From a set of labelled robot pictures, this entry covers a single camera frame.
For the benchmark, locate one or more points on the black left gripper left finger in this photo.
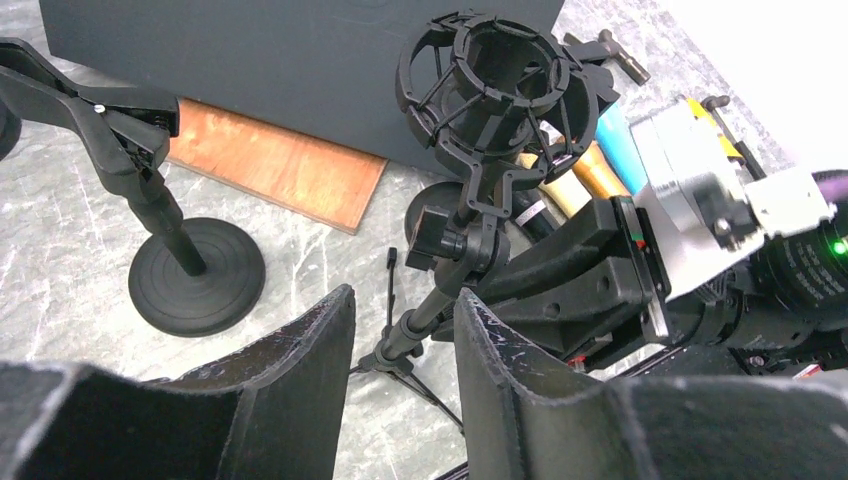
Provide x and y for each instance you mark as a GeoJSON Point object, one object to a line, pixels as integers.
{"type": "Point", "coordinates": [271, 410]}

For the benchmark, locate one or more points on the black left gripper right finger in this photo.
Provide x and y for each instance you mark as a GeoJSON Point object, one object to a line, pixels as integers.
{"type": "Point", "coordinates": [528, 415]}

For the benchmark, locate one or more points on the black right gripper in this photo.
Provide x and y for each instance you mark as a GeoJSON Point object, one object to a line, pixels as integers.
{"type": "Point", "coordinates": [661, 287]}

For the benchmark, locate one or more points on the cream beige microphone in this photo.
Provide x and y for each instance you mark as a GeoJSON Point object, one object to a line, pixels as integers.
{"type": "Point", "coordinates": [568, 193]}

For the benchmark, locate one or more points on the gold microphone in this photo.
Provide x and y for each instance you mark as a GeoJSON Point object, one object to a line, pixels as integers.
{"type": "Point", "coordinates": [596, 175]}

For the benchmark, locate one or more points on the blue microphone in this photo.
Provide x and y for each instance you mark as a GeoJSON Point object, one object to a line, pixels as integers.
{"type": "Point", "coordinates": [615, 139]}

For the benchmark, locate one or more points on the black desk mic stand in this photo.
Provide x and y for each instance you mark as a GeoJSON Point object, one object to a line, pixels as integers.
{"type": "Point", "coordinates": [193, 277]}

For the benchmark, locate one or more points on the black tripod mic stand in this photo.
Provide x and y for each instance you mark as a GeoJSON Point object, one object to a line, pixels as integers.
{"type": "Point", "coordinates": [504, 107]}

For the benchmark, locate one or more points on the black microphone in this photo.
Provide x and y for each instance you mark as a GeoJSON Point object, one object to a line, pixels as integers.
{"type": "Point", "coordinates": [532, 216]}

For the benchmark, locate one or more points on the black desk stand with clip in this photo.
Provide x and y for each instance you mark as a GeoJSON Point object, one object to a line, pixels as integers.
{"type": "Point", "coordinates": [441, 196]}

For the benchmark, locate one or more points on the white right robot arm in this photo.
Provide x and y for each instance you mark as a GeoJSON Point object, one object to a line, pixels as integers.
{"type": "Point", "coordinates": [784, 305]}

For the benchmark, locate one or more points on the dark metal clamp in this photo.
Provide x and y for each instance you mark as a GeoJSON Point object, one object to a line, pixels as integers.
{"type": "Point", "coordinates": [607, 48]}

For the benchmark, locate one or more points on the wooden board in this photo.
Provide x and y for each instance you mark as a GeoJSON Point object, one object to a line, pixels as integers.
{"type": "Point", "coordinates": [318, 179]}

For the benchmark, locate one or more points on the dark grey server chassis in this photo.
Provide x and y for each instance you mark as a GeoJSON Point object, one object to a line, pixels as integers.
{"type": "Point", "coordinates": [323, 68]}

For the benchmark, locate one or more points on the orange handled tool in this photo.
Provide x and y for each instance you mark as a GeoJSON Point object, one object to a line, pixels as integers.
{"type": "Point", "coordinates": [701, 114]}

